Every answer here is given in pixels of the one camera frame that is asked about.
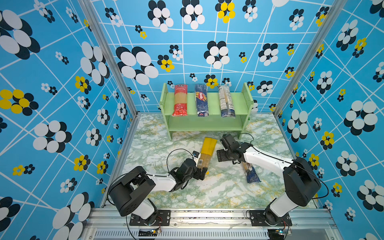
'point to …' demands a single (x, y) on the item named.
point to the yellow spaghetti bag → (208, 148)
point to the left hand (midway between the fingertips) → (202, 166)
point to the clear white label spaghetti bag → (227, 108)
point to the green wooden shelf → (214, 122)
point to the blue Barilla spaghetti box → (202, 100)
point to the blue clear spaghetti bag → (251, 175)
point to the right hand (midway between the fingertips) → (224, 154)
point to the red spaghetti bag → (180, 100)
